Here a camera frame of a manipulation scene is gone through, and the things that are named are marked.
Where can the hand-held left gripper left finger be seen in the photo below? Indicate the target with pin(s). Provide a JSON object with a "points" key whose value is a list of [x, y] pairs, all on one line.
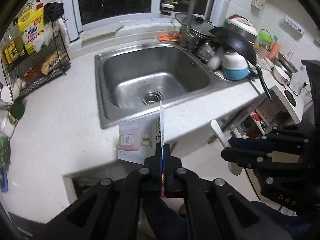
{"points": [[156, 160]]}

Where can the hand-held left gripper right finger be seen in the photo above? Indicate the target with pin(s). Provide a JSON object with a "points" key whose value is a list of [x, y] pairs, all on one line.
{"points": [[171, 162]]}

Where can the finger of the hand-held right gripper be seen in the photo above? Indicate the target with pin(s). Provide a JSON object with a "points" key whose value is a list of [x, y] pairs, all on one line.
{"points": [[232, 153], [242, 142]]}

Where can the white ceramic spoon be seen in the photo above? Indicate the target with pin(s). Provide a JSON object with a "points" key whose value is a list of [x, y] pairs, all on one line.
{"points": [[218, 132]]}

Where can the white pink printed box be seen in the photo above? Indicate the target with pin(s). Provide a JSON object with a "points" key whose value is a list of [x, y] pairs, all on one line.
{"points": [[135, 140]]}

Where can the person's dark trouser leg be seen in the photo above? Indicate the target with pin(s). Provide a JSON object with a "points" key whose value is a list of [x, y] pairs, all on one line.
{"points": [[162, 217]]}

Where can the white countertop appliance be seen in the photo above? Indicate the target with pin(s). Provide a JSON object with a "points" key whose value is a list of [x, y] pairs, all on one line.
{"points": [[280, 92]]}

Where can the blue white bowl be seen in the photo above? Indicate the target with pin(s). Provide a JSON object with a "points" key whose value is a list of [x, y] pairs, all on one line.
{"points": [[235, 67]]}

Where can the white floral bowl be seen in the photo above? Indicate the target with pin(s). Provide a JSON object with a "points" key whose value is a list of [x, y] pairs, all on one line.
{"points": [[281, 76]]}

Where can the stainless steel sink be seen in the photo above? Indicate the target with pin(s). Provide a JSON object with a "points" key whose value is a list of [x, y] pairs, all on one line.
{"points": [[150, 70]]}

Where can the steel bowl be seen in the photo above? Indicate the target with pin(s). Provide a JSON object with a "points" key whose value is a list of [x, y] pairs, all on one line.
{"points": [[287, 63]]}

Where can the orange cup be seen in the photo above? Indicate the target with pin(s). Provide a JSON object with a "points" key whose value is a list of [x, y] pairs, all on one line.
{"points": [[275, 50]]}

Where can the black wok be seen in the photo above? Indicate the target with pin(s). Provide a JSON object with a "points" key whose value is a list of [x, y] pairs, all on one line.
{"points": [[237, 43]]}

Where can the green plastic container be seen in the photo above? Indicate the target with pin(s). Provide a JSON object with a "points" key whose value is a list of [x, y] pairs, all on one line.
{"points": [[265, 38]]}

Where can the white rice cooker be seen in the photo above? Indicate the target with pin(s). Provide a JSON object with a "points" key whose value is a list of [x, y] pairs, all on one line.
{"points": [[245, 26]]}

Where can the orange cloth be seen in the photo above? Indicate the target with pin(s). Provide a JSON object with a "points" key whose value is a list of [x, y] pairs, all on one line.
{"points": [[170, 37]]}

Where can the steel pot with lid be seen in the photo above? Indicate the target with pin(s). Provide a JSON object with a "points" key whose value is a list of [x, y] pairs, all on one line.
{"points": [[197, 23]]}

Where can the ginger root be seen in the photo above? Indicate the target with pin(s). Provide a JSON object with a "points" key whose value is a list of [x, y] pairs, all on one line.
{"points": [[48, 65]]}

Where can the steel faucet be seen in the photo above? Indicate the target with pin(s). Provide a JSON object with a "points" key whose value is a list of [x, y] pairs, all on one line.
{"points": [[191, 5]]}

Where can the green enamel mug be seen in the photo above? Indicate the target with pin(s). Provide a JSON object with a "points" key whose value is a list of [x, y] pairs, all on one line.
{"points": [[17, 108]]}

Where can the bag of red chillies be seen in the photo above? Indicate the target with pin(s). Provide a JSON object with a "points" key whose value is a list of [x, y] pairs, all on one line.
{"points": [[31, 74]]}

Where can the steel wool scourer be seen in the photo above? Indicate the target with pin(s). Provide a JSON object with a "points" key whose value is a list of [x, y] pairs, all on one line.
{"points": [[5, 152]]}

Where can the white lidded pot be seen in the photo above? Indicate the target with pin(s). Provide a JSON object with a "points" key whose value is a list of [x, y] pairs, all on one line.
{"points": [[7, 128]]}

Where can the blue coaster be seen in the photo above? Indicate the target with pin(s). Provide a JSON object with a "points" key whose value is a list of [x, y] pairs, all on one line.
{"points": [[3, 180]]}

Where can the garlic bulbs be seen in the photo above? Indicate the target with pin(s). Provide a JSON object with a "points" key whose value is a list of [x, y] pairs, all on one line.
{"points": [[18, 83]]}

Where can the white plastic bag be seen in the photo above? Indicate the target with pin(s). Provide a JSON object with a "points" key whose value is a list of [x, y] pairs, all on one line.
{"points": [[43, 36]]}

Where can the yellow detergent jug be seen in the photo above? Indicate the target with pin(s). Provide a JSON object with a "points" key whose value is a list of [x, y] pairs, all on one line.
{"points": [[30, 33]]}

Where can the yellow capped oil bottle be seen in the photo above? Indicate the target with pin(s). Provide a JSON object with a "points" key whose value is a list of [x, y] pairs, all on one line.
{"points": [[11, 51]]}

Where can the black plastic bag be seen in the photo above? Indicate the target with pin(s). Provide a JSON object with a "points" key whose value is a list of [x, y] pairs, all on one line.
{"points": [[53, 10]]}

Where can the white wall rack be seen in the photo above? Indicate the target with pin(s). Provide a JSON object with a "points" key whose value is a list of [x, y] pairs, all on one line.
{"points": [[295, 26]]}

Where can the wall utensil holder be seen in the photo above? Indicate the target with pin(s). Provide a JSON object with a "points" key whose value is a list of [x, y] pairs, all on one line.
{"points": [[258, 0]]}

